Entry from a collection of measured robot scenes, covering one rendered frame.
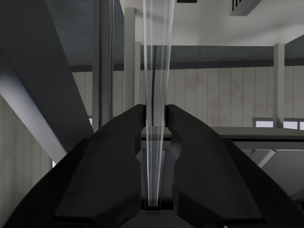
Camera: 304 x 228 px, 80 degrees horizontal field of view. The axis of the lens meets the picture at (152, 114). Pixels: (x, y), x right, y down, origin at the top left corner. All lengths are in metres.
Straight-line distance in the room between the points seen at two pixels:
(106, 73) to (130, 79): 0.15
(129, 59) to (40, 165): 4.22
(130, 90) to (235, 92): 3.12
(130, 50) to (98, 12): 0.15
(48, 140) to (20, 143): 4.72
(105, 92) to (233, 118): 3.24
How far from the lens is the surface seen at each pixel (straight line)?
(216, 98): 3.51
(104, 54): 0.45
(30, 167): 4.82
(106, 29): 0.47
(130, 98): 0.56
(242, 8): 0.60
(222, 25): 0.77
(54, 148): 0.19
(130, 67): 0.58
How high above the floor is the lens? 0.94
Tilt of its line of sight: level
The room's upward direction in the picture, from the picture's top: 179 degrees counter-clockwise
